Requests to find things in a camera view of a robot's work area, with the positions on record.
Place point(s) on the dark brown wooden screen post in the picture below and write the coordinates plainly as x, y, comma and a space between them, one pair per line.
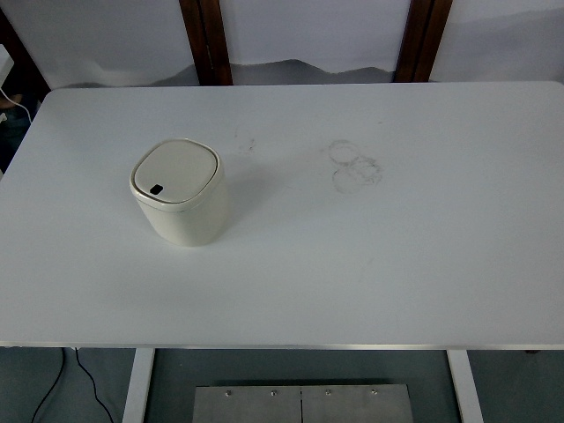
24, 55
213, 44
420, 44

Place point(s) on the grey metal plate with screws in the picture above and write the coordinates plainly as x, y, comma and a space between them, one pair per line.
264, 407

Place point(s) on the white metal table leg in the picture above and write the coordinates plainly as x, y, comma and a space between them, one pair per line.
137, 388
465, 388

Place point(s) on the cream plastic lidded trash bin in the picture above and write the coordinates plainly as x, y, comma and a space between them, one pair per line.
185, 220

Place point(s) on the white box device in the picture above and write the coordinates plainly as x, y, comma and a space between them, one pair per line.
4, 64

